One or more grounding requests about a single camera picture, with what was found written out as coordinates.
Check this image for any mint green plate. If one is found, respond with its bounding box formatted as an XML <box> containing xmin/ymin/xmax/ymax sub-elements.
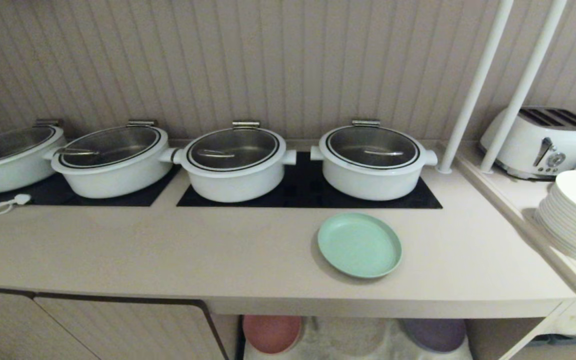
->
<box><xmin>317</xmin><ymin>212</ymin><xmax>403</xmax><ymax>279</ymax></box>

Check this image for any pink plate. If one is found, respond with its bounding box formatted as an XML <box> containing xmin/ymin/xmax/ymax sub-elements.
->
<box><xmin>242</xmin><ymin>315</ymin><xmax>303</xmax><ymax>355</ymax></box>

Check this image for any purple plate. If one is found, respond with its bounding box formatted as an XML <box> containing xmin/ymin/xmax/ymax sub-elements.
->
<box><xmin>401</xmin><ymin>318</ymin><xmax>467</xmax><ymax>354</ymax></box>

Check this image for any black induction hob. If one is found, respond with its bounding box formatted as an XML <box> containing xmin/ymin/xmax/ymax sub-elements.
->
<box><xmin>176</xmin><ymin>151</ymin><xmax>443</xmax><ymax>210</ymax></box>
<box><xmin>0</xmin><ymin>164</ymin><xmax>182</xmax><ymax>207</ymax></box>

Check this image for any white round pot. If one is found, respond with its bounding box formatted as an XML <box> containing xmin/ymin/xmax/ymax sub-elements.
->
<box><xmin>310</xmin><ymin>119</ymin><xmax>438</xmax><ymax>202</ymax></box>
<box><xmin>171</xmin><ymin>121</ymin><xmax>298</xmax><ymax>204</ymax></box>

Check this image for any glass pot lid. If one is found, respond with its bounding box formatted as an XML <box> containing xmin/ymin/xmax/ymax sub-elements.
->
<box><xmin>326</xmin><ymin>119</ymin><xmax>421</xmax><ymax>170</ymax></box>
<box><xmin>186</xmin><ymin>121</ymin><xmax>281</xmax><ymax>172</ymax></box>
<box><xmin>58</xmin><ymin>120</ymin><xmax>162</xmax><ymax>169</ymax></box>
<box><xmin>0</xmin><ymin>119</ymin><xmax>64</xmax><ymax>167</ymax></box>

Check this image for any white oval pot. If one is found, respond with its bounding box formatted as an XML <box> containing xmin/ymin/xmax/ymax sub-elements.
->
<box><xmin>44</xmin><ymin>120</ymin><xmax>179</xmax><ymax>199</ymax></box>
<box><xmin>0</xmin><ymin>119</ymin><xmax>67</xmax><ymax>195</ymax></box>

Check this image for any white pole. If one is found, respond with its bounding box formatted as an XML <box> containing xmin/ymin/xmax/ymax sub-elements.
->
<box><xmin>436</xmin><ymin>0</ymin><xmax>514</xmax><ymax>175</ymax></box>
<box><xmin>479</xmin><ymin>0</ymin><xmax>568</xmax><ymax>174</ymax></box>

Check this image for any beige cabinet door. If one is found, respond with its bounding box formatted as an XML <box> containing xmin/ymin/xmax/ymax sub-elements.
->
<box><xmin>0</xmin><ymin>286</ymin><xmax>100</xmax><ymax>360</ymax></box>
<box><xmin>34</xmin><ymin>296</ymin><xmax>230</xmax><ymax>360</ymax></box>

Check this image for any white toaster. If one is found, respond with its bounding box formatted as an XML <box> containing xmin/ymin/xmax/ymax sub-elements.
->
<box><xmin>479</xmin><ymin>106</ymin><xmax>576</xmax><ymax>181</ymax></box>

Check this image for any stack of white plates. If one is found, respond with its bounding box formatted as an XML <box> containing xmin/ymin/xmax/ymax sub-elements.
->
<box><xmin>535</xmin><ymin>170</ymin><xmax>576</xmax><ymax>276</ymax></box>

